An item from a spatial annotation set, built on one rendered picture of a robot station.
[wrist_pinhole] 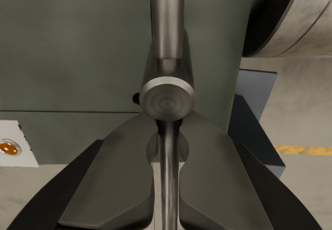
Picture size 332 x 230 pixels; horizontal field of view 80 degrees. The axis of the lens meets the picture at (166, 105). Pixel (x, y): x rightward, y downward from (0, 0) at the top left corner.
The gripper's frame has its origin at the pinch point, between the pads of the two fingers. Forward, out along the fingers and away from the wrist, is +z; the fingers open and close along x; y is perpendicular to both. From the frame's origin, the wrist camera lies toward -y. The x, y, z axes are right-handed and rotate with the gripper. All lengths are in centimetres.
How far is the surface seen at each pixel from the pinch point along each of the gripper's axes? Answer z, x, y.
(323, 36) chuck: 12.9, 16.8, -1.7
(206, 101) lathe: 7.4, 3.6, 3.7
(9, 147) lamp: 6.8, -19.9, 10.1
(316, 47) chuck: 14.6, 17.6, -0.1
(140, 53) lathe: 7.1, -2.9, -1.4
